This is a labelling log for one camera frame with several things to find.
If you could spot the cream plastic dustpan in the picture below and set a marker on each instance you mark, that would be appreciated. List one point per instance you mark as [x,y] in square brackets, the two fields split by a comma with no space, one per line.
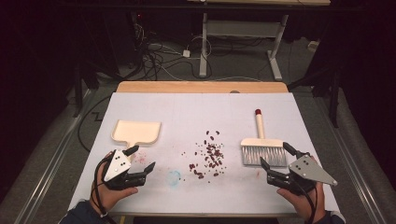
[135,130]

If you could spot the white table cover sheet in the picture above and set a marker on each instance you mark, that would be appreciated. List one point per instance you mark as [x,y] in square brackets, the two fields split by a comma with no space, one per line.
[193,112]

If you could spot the cream brush with red cap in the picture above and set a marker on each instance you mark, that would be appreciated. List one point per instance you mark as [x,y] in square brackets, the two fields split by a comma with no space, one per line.
[262,142]

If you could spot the person's right hand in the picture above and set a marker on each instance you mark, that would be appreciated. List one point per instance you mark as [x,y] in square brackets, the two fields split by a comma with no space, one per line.
[302,202]

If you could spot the scattered pile of red beans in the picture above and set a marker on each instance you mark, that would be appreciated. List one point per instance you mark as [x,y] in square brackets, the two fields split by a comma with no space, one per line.
[214,154]

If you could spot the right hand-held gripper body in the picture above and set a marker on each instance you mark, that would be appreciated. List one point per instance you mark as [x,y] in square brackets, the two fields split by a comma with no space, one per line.
[306,171]

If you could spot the white power strip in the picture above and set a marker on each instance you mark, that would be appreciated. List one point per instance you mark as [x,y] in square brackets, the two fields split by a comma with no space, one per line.
[313,45]

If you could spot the metal floor rail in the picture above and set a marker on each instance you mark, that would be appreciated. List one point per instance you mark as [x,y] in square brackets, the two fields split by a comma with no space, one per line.
[361,193]
[45,183]

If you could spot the person's left hand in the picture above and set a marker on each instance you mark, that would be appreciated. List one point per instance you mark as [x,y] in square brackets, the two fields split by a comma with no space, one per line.
[107,196]

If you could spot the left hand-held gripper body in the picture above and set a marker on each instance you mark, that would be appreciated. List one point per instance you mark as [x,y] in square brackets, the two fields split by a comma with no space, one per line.
[116,165]

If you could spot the white metal desk frame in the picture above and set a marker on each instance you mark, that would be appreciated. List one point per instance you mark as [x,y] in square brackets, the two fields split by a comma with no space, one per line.
[236,28]

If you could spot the white power adapter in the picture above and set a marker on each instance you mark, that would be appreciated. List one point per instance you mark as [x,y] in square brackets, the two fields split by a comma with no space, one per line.
[186,53]

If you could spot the dark metal stand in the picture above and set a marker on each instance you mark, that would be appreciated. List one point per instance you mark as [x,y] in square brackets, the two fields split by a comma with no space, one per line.
[77,93]
[334,102]

